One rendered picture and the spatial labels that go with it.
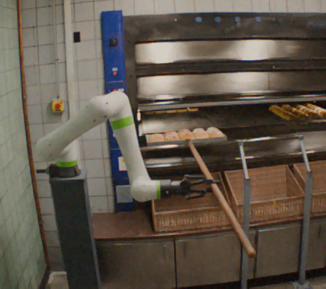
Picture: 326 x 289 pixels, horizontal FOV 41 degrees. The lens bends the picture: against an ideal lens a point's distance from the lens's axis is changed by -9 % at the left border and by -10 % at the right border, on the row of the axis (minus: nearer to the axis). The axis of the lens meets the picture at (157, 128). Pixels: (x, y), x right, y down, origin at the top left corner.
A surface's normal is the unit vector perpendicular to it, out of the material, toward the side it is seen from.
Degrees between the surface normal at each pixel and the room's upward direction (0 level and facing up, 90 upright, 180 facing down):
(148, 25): 90
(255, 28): 90
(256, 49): 70
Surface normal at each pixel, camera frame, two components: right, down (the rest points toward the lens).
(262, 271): 0.07, 0.18
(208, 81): 0.03, -0.15
